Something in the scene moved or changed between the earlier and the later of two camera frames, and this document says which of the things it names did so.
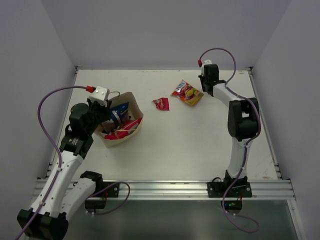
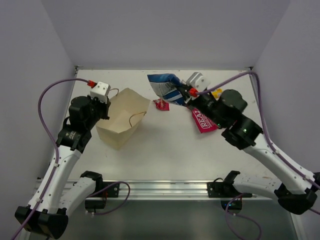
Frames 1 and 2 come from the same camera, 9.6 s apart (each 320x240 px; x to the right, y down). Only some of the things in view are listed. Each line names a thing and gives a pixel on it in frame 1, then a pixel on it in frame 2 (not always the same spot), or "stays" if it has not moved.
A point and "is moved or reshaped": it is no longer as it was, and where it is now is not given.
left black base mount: x=110 y=189 stays
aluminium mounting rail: x=197 y=191 stays
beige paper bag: x=134 y=112 is moved or reshaped
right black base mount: x=239 y=189 stays
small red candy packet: x=162 y=103 stays
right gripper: x=201 y=77 → x=190 y=100
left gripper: x=102 y=113 stays
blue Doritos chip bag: x=117 y=112 → x=165 y=85
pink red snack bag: x=128 y=127 → x=203 y=124
